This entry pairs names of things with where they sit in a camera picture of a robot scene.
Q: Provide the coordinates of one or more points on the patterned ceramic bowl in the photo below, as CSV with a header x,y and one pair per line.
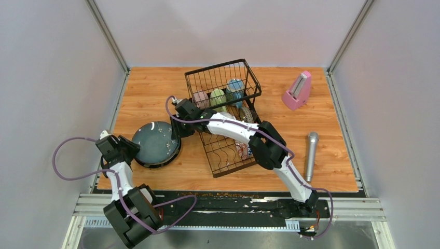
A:
x,y
246,115

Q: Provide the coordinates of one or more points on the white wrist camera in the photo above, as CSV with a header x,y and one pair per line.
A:
x,y
104,134
176,101

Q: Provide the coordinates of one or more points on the red and blue patterned bowl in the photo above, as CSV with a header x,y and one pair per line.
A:
x,y
243,150

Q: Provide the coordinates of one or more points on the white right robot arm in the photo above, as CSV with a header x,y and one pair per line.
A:
x,y
266,144

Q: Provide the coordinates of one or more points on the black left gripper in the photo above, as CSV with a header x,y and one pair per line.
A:
x,y
134,147

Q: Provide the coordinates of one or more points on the blue-grey ceramic plate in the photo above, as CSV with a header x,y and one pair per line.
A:
x,y
155,135

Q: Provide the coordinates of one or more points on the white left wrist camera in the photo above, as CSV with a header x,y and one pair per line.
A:
x,y
104,134

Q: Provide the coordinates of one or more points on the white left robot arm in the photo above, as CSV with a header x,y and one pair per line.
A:
x,y
130,212

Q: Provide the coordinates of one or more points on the black wire dish rack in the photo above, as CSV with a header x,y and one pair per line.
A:
x,y
221,151

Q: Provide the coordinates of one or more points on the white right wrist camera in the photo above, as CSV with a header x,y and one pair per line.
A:
x,y
176,101

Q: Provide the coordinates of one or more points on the light green mug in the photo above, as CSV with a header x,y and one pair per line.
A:
x,y
218,97

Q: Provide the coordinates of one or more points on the black bottom plate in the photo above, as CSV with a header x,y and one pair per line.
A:
x,y
157,158

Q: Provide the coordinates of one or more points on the silver microphone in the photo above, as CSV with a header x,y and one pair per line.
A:
x,y
313,139

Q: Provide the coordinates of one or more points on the pink metronome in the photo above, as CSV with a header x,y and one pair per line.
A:
x,y
298,93

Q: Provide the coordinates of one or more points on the white zigzag ceramic bowl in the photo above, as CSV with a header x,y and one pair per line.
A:
x,y
228,115

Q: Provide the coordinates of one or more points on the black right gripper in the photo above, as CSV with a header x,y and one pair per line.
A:
x,y
177,131

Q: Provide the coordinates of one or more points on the blue butterfly mug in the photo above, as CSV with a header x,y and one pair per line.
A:
x,y
235,90

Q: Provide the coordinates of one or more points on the pink ceramic mug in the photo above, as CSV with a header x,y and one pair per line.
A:
x,y
201,100

